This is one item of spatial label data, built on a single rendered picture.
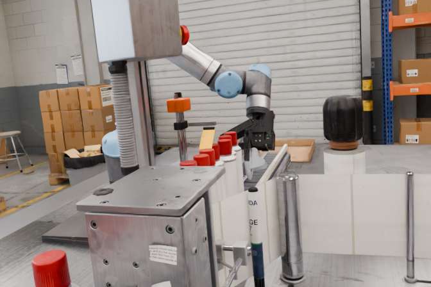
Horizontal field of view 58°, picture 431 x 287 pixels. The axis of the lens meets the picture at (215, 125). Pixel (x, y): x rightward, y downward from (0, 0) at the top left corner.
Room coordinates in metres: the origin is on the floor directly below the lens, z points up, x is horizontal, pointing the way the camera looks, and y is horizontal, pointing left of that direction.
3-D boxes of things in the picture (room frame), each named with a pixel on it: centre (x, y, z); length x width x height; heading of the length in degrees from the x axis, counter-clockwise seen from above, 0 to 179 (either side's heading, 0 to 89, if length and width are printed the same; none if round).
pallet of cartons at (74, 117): (5.01, 1.49, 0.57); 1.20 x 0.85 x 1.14; 162
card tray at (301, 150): (1.78, -0.31, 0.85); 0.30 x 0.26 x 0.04; 161
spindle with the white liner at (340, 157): (0.81, -0.27, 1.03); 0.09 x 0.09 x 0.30
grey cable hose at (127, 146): (0.71, 0.17, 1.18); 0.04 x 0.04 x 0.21
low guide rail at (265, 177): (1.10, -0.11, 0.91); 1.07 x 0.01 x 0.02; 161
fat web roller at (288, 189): (0.64, -0.11, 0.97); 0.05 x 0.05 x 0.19
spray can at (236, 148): (1.02, -0.04, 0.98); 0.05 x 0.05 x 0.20
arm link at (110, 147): (1.14, 0.27, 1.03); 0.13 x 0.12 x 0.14; 178
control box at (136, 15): (0.76, 0.13, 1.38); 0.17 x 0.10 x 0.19; 36
